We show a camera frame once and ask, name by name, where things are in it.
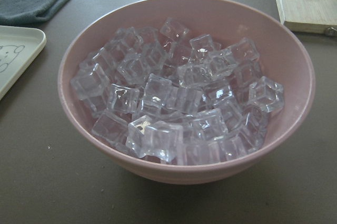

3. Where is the clear ice cubes pile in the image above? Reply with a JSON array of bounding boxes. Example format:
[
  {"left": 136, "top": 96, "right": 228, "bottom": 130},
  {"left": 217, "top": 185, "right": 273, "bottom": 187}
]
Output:
[{"left": 70, "top": 18, "right": 284, "bottom": 166}]

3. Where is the pink bowl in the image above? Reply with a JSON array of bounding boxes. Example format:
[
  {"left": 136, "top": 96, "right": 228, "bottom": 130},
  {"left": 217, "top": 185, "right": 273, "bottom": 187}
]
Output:
[{"left": 58, "top": 0, "right": 315, "bottom": 185}]

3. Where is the cream serving tray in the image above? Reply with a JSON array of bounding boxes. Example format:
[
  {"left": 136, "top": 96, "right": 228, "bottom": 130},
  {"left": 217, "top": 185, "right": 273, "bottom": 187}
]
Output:
[{"left": 1, "top": 25, "right": 46, "bottom": 97}]

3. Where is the wooden cutting board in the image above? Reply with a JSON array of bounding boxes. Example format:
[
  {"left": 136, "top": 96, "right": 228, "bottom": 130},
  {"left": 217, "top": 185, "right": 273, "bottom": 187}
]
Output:
[{"left": 276, "top": 0, "right": 336, "bottom": 37}]

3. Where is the grey folded cloth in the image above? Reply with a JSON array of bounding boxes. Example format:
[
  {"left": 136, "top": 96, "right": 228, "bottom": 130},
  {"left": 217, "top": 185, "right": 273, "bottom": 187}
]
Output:
[{"left": 1, "top": 0, "right": 70, "bottom": 26}]

